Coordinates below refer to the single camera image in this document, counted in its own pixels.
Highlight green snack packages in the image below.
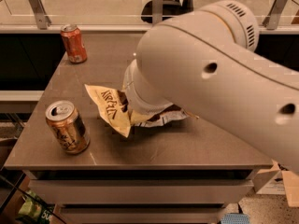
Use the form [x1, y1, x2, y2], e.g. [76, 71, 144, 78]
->
[16, 190, 54, 224]

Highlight cardboard box with items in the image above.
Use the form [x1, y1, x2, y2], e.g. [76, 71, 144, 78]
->
[253, 161, 299, 207]

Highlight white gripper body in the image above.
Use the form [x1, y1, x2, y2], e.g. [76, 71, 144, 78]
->
[123, 60, 172, 115]

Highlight brown and yellow chip bag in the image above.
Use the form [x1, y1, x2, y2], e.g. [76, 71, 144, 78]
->
[85, 85, 198, 137]

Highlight right metal railing bracket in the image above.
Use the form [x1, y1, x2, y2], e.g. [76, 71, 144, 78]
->
[263, 0, 288, 30]

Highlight red soda can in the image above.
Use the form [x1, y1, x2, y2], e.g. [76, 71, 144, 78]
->
[61, 24, 87, 63]

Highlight gold orange tea can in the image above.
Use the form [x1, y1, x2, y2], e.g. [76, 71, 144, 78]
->
[45, 100, 90, 154]

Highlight metal railing bracket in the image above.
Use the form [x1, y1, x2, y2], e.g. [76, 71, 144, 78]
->
[152, 0, 163, 25]
[263, 0, 288, 30]
[28, 0, 51, 30]

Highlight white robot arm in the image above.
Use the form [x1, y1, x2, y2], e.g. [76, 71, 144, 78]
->
[123, 0, 299, 173]

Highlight blue perforated basket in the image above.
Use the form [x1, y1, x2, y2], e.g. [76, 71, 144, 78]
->
[221, 213, 250, 224]

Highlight left metal railing bracket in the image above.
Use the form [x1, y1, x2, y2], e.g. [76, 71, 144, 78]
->
[28, 0, 51, 30]

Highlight black office chair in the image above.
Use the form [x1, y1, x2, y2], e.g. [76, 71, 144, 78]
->
[140, 0, 198, 25]

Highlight middle metal railing bracket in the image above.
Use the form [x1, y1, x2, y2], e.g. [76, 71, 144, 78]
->
[152, 0, 163, 25]

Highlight grey drawer cabinet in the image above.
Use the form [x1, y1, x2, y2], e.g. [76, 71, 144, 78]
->
[29, 179, 253, 224]

